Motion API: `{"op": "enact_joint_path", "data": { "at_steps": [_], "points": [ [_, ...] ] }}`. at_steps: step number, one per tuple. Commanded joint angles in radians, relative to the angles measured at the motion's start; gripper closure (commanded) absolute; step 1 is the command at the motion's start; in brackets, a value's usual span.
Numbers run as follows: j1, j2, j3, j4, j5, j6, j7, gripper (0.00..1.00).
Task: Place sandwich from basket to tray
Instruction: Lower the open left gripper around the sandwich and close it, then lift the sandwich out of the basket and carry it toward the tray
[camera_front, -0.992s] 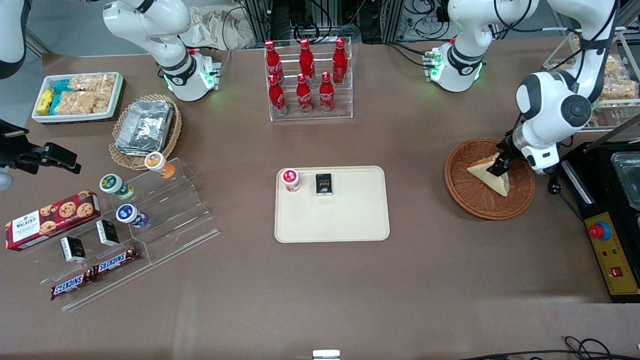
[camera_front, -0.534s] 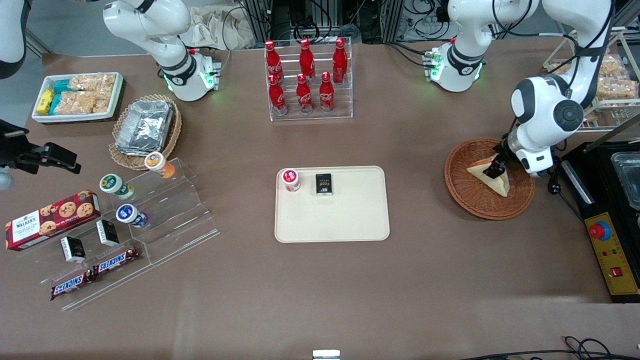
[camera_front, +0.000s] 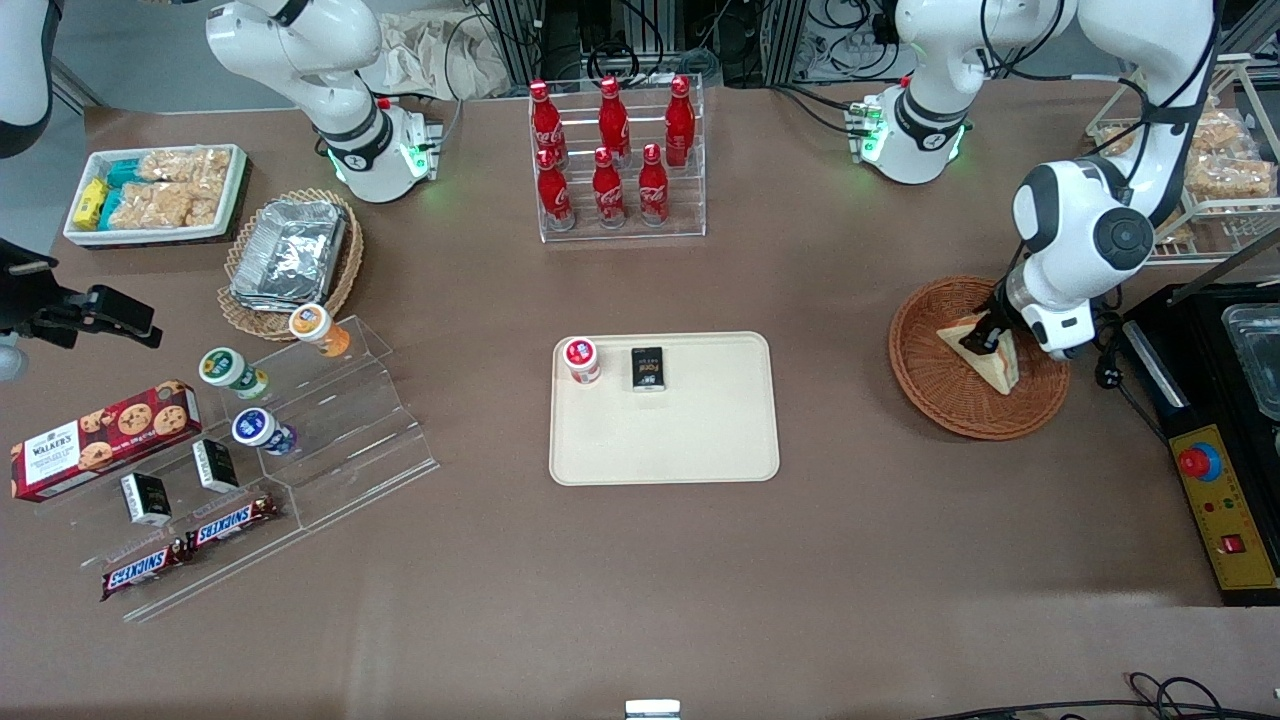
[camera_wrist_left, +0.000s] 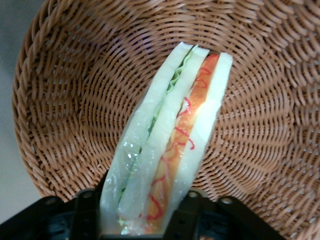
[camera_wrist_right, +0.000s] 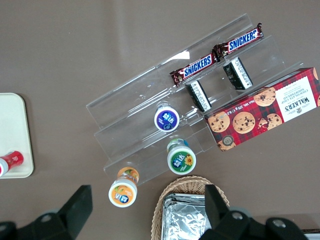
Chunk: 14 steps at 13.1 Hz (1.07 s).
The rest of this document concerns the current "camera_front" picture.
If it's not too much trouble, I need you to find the yellow emergency stop box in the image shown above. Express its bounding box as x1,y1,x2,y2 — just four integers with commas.
1167,424,1280,594

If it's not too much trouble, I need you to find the grey metal bar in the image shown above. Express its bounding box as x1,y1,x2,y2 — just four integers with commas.
1169,227,1280,307

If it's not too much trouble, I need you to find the clear acrylic bottle rack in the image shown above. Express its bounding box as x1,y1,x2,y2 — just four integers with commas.
527,74,708,244

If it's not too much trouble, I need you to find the clear acrylic stepped display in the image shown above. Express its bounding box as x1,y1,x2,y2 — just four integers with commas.
33,314,442,624

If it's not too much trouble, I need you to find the small black gum box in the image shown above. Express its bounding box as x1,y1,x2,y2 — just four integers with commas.
119,471,174,529
191,437,242,495
630,346,669,394

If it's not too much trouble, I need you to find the white rectangular snack bin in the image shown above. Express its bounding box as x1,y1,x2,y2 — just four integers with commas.
62,143,249,248

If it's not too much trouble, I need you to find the crumpled beige cloth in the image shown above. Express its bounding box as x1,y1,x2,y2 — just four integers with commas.
358,8,513,102

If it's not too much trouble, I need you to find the red lid gum bottle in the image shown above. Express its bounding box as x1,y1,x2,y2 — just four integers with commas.
563,337,603,387

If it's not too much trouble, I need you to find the black appliance housing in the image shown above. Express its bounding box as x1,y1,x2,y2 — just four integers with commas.
1119,283,1280,609

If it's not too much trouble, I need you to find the Snickers chocolate bar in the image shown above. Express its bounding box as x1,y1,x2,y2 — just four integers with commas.
99,539,193,602
188,494,282,552

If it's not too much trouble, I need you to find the clear plastic container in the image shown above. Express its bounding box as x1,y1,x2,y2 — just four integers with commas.
1219,304,1280,422

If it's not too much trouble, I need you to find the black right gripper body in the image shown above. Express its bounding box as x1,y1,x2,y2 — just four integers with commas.
0,274,93,350

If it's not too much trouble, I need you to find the blue lid gum bottle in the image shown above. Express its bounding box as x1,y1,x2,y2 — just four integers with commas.
231,407,299,458

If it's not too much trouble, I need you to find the green lid gum bottle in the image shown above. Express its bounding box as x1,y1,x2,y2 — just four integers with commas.
197,346,270,402

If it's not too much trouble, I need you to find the round brown wicker basket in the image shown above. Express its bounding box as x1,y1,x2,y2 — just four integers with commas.
888,275,1072,442

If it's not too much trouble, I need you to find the red cola bottle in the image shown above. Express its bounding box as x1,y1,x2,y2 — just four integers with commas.
597,76,632,166
536,148,577,232
637,143,671,227
664,75,697,169
591,147,628,230
528,80,567,167

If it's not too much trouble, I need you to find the yellow snack packet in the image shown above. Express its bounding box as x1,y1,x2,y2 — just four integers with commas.
73,177,110,231

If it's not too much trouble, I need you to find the red Walkers cookie box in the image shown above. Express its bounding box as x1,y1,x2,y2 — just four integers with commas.
9,379,204,504

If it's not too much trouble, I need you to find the triangular sandwich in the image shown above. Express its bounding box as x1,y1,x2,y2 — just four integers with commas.
936,312,1022,397

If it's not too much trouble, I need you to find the stack of foil trays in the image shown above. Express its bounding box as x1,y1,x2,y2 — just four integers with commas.
229,199,350,312

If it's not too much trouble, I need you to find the white wire rack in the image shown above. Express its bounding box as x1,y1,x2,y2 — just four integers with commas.
1086,54,1280,267

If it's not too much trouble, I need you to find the beige plastic tray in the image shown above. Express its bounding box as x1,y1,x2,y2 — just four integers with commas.
548,331,781,488

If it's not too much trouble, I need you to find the orange lid gum bottle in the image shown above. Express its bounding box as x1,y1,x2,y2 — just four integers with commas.
288,302,353,360

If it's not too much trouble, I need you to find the oval light wicker basket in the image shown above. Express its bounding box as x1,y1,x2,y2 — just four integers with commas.
216,187,366,344

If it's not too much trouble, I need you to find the black floor cable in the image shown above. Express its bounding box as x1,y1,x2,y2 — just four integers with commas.
918,671,1280,720

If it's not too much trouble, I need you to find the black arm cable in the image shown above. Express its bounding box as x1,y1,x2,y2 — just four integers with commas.
978,0,1223,201

